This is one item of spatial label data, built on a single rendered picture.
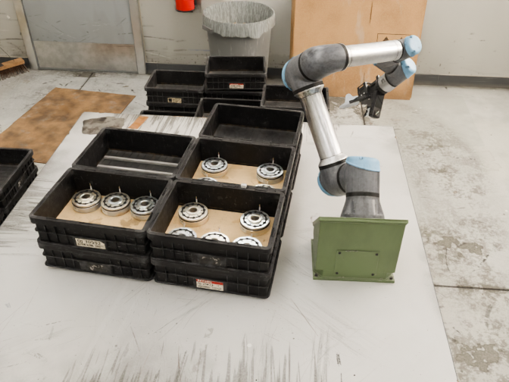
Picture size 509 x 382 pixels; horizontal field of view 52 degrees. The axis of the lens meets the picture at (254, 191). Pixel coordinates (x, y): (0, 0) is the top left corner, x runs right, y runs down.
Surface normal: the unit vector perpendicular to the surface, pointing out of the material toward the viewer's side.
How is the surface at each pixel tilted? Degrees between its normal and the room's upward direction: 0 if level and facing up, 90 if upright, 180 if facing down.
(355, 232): 90
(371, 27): 80
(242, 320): 0
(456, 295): 0
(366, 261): 90
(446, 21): 90
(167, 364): 0
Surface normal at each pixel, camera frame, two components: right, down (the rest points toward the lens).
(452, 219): 0.00, -0.80
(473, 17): -0.08, 0.59
